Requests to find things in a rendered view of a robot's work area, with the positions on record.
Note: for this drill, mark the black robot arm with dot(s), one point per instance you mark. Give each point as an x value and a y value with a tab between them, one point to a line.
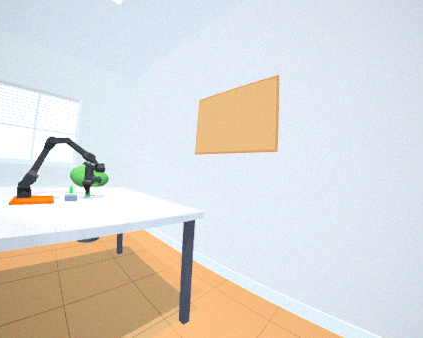
24	189

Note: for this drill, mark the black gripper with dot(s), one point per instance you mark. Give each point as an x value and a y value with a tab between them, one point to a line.
87	182

